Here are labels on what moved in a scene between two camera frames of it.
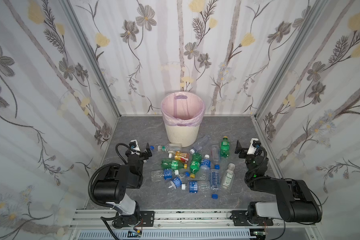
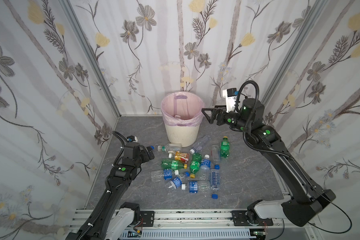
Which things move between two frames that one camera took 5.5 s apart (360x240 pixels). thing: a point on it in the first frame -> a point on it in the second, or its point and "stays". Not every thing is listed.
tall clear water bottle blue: [215, 178] stays
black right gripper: [245, 151] -> [219, 115]
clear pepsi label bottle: [176, 183] stays
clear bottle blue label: [166, 174] stays
